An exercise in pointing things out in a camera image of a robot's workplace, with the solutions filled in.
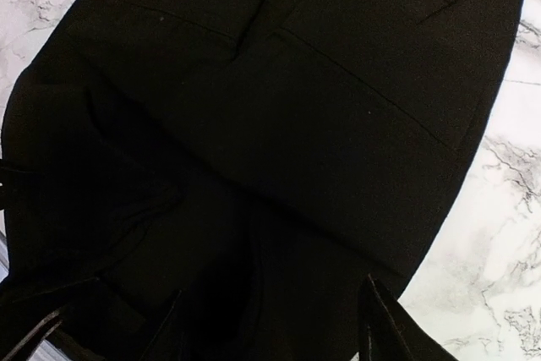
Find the black long sleeve shirt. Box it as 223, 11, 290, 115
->
1, 0, 523, 360

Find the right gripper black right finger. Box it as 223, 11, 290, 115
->
358, 275, 456, 361

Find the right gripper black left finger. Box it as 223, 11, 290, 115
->
139, 290, 183, 360

